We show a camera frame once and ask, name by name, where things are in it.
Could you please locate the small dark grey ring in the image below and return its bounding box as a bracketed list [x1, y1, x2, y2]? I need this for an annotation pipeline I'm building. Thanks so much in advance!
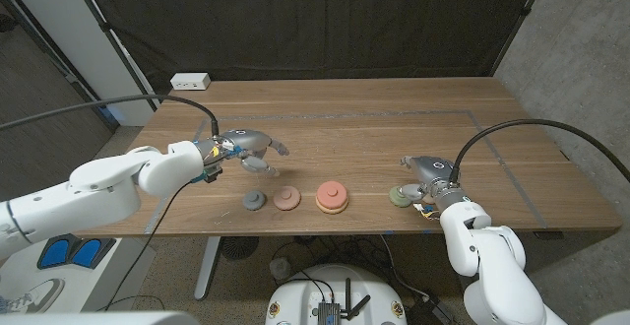
[242, 189, 268, 212]

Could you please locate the white table leg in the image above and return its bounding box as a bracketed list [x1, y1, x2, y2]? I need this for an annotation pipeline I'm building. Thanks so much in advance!
[193, 235, 222, 300]

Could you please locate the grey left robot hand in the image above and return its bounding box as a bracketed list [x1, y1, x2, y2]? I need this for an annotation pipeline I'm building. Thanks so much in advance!
[194, 128, 290, 178]

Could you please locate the white power strip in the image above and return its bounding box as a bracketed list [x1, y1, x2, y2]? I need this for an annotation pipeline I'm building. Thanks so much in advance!
[169, 72, 212, 92]

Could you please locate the black round floor fan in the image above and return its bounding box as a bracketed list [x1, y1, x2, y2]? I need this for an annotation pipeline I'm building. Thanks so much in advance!
[220, 235, 260, 261]

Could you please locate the radio box with black antennas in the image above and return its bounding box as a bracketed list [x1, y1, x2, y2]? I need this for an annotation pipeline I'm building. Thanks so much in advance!
[317, 278, 373, 325]

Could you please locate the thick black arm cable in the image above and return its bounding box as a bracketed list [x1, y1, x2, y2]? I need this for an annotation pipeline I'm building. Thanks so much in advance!
[0, 93, 221, 138]
[448, 117, 630, 186]

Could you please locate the white sneaker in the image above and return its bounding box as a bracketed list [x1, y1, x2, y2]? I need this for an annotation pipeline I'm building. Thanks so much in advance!
[0, 278, 65, 315]

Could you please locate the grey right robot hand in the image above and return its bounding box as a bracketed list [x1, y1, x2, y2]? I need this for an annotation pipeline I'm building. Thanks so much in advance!
[399, 155, 467, 213]

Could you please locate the white robot torso edge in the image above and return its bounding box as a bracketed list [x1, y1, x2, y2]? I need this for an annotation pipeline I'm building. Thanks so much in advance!
[0, 310, 201, 325]

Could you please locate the large orange base ring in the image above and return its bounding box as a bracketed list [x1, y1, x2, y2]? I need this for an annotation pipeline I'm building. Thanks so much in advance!
[315, 201, 349, 216]

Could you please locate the coral red ring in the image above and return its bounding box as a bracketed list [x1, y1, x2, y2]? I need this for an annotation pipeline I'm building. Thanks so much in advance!
[316, 180, 349, 209]

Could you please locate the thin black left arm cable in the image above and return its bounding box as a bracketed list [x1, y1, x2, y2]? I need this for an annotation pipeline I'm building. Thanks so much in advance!
[102, 179, 193, 312]

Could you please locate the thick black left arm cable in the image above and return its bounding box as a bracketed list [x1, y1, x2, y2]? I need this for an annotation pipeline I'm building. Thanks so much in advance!
[0, 93, 221, 138]

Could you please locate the black power adapter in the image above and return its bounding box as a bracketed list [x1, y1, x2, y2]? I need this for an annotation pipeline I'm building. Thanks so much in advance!
[408, 294, 454, 325]

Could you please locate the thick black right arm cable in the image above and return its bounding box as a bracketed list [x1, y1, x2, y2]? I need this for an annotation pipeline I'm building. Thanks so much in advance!
[448, 117, 630, 186]

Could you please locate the black backdrop curtain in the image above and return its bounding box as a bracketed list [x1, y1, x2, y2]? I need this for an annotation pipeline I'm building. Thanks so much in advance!
[76, 0, 550, 102]

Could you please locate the grey round floor object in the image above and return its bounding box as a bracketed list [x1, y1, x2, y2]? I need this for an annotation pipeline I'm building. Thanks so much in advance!
[269, 257, 292, 281]

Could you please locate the blue foot pedal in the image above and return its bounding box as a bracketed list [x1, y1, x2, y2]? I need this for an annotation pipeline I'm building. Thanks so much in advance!
[72, 238, 117, 269]
[37, 238, 76, 270]

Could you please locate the black backdrop stand pole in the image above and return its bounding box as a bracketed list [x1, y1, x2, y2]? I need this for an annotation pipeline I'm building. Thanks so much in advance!
[65, 0, 159, 112]
[489, 0, 552, 78]

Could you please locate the light pink ring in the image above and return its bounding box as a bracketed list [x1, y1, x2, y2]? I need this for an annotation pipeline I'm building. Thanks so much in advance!
[273, 185, 302, 212]

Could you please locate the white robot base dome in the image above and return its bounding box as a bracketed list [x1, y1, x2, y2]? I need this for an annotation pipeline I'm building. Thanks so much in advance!
[264, 263, 409, 325]

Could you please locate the green ring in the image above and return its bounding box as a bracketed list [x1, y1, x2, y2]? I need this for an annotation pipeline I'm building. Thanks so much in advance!
[388, 185, 413, 209]

